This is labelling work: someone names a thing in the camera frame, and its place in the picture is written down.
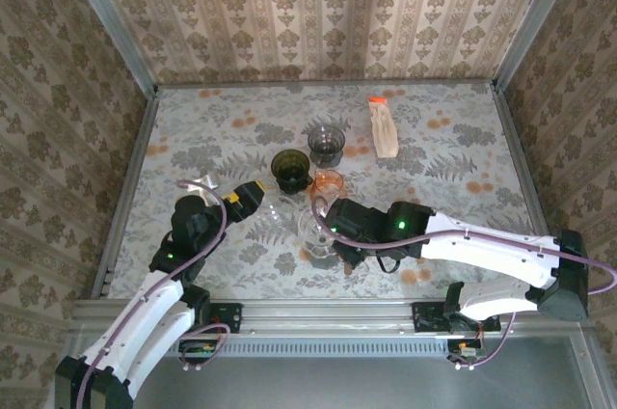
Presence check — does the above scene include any clear glass cup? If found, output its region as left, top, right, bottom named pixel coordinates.
left=262, top=194, right=293, bottom=236

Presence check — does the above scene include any clear dripper with wooden handle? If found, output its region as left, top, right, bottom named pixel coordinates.
left=296, top=205, right=353, bottom=278

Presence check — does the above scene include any green glass coffee dripper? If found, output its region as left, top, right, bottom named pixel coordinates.
left=269, top=148, right=314, bottom=196

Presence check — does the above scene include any orange glass cup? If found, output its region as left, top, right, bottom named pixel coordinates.
left=311, top=168, right=346, bottom=201

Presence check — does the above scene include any grey smoked coffee dripper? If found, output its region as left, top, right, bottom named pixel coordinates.
left=307, top=123, right=347, bottom=168

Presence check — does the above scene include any coffee filter pack orange label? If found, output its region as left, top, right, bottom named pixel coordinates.
left=367, top=96, right=400, bottom=159

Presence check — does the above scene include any floral patterned table cover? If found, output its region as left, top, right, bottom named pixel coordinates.
left=103, top=83, right=550, bottom=299

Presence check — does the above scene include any small electronics board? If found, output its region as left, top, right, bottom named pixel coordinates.
left=178, top=339, right=218, bottom=363
left=446, top=339, right=486, bottom=365

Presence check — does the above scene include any grey metal panel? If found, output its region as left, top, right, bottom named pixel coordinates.
left=71, top=337, right=597, bottom=409

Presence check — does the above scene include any thin black cable loop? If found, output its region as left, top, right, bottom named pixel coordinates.
left=373, top=249, right=404, bottom=275

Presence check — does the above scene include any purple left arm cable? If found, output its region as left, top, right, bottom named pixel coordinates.
left=71, top=178, right=232, bottom=409

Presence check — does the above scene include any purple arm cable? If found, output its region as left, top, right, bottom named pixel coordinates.
left=310, top=196, right=617, bottom=371
left=71, top=178, right=232, bottom=409

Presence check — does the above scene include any wide aluminium mounting rail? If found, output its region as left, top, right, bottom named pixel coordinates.
left=71, top=299, right=587, bottom=339

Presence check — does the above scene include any aluminium table edge rail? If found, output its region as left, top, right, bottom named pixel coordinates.
left=491, top=83, right=573, bottom=299
left=91, top=88, right=160, bottom=299
left=156, top=82, right=496, bottom=92

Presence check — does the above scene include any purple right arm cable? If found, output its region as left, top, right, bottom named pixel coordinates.
left=310, top=196, right=617, bottom=371

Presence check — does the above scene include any slotted grey cable duct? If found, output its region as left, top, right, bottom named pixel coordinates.
left=158, top=335, right=452, bottom=358

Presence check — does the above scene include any aluminium frame post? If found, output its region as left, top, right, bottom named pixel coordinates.
left=491, top=0, right=587, bottom=92
left=55, top=0, right=160, bottom=96

